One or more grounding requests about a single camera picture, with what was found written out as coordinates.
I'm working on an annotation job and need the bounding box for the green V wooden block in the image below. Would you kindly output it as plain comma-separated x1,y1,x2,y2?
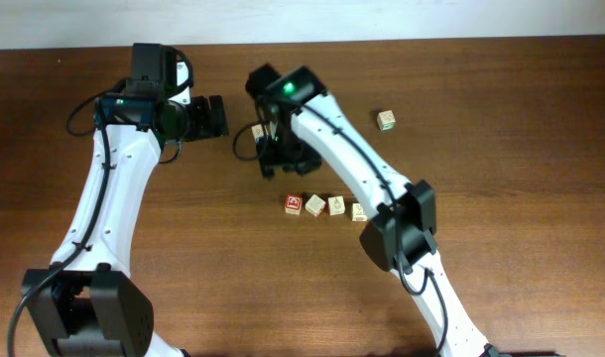
376,110,396,131

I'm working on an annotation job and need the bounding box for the green B wooden block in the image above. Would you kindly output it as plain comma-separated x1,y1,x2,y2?
351,203,368,222

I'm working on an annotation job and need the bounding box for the blue H wooden block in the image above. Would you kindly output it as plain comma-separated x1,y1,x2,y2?
251,124,267,144

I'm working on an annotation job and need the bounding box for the blue D wooden block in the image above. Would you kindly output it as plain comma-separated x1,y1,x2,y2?
304,194,326,217

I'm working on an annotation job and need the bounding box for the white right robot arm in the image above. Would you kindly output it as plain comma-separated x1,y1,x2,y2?
245,63,499,356

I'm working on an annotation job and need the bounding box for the red E wooden block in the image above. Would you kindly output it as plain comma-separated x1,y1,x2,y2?
285,194,303,215

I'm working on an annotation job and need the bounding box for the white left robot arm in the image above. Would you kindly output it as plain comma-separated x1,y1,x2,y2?
6,43,228,356

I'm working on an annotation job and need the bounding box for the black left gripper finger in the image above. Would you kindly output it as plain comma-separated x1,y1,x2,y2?
209,95,229,136
188,96,209,140

